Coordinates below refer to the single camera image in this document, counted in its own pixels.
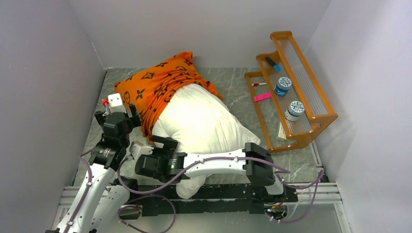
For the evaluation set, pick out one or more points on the black marker blue cap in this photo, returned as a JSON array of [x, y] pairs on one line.
[[272, 63]]

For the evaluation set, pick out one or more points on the white pillow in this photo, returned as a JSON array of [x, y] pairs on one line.
[[201, 123]]

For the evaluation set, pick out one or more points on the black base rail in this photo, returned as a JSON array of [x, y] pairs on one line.
[[214, 198]]

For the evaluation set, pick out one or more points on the white box under rack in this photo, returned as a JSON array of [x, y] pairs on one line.
[[281, 136]]

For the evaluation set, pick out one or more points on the blue white round jar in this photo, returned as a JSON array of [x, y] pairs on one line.
[[282, 86]]

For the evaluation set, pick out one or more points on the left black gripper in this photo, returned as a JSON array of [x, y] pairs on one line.
[[135, 122]]

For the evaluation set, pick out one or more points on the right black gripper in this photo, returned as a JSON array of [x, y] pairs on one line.
[[169, 142]]

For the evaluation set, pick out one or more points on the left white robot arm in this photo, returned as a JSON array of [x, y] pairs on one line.
[[90, 212]]

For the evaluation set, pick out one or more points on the orange wooden rack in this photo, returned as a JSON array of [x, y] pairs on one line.
[[319, 113]]

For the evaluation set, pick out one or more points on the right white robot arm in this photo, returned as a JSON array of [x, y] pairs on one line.
[[253, 161]]

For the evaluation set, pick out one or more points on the orange patterned pillowcase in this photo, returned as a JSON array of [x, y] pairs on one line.
[[152, 89]]

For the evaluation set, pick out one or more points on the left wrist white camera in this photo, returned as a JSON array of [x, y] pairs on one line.
[[113, 103]]

